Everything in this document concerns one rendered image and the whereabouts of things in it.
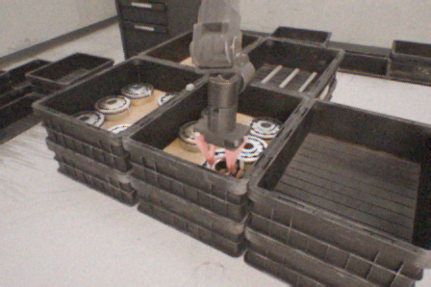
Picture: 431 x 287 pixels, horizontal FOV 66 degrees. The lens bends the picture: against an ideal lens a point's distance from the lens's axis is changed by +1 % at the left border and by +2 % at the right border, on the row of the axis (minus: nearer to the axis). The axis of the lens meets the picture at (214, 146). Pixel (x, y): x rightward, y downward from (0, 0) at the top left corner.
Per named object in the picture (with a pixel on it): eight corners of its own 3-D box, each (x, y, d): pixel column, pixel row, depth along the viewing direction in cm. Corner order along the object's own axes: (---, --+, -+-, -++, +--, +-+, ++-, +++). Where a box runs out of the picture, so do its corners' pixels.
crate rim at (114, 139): (119, 147, 71) (117, 139, 70) (31, 113, 83) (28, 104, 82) (213, 81, 99) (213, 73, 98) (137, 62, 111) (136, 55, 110)
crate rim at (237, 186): (243, 196, 59) (243, 187, 58) (119, 147, 71) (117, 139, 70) (310, 104, 87) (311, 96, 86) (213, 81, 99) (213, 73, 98)
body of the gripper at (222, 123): (208, 121, 71) (208, 90, 67) (251, 134, 66) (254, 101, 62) (191, 135, 66) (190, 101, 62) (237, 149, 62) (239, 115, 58)
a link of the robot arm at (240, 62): (187, 42, 57) (232, 39, 53) (215, 28, 66) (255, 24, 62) (199, 106, 63) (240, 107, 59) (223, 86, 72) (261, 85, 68)
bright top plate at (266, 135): (277, 143, 81) (278, 141, 81) (240, 133, 85) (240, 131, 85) (290, 123, 89) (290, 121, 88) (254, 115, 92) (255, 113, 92)
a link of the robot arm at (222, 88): (202, 73, 58) (232, 79, 56) (218, 63, 63) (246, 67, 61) (202, 109, 62) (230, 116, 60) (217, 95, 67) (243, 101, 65)
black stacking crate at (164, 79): (126, 180, 77) (118, 141, 70) (43, 143, 89) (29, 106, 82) (212, 108, 105) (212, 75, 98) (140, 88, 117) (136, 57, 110)
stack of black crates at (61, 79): (86, 154, 195) (64, 85, 168) (48, 142, 205) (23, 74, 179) (127, 122, 224) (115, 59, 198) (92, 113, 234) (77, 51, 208)
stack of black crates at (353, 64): (369, 122, 224) (391, 58, 198) (366, 145, 202) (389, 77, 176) (310, 110, 238) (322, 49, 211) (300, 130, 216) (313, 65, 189)
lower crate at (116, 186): (133, 213, 83) (126, 177, 76) (54, 174, 95) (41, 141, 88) (213, 137, 111) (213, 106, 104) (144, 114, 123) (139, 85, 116)
